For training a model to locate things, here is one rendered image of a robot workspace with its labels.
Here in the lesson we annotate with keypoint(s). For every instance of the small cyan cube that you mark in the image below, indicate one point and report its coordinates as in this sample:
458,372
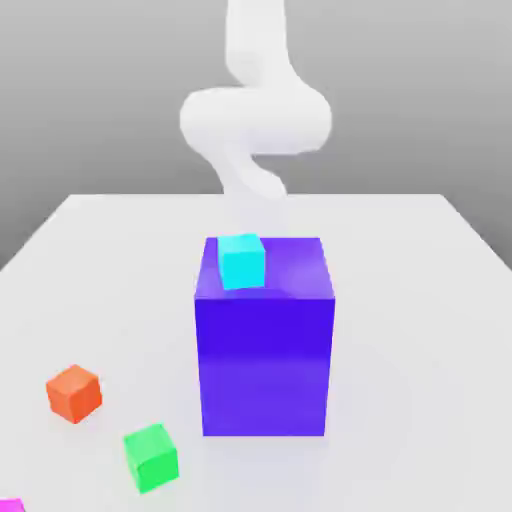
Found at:
242,264

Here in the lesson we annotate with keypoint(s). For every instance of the small green cube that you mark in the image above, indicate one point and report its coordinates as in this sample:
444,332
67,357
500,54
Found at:
151,460

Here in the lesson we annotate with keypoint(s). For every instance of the small magenta cube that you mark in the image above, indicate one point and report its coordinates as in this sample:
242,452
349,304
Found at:
11,506

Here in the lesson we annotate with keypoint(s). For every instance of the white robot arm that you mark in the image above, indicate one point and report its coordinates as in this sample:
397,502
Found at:
256,120

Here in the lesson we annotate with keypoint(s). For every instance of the small orange cube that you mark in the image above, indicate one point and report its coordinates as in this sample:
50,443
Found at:
74,394

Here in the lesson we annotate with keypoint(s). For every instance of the large purple box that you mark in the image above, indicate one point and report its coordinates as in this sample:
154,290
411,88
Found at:
264,360

